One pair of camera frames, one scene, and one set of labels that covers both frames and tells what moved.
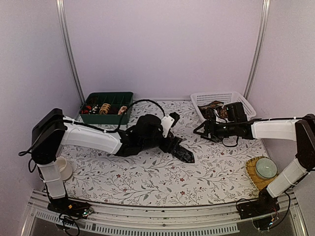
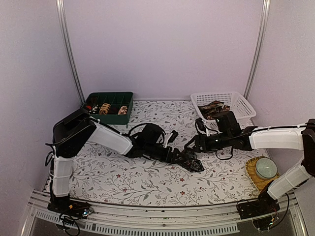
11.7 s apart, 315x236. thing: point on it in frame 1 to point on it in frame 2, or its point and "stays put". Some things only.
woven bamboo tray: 260,183 stays put
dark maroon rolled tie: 113,110 stays put
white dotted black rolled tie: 95,108 stays put
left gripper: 170,143 to 173,156
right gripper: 209,124 to 200,139
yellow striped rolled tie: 104,108 stays put
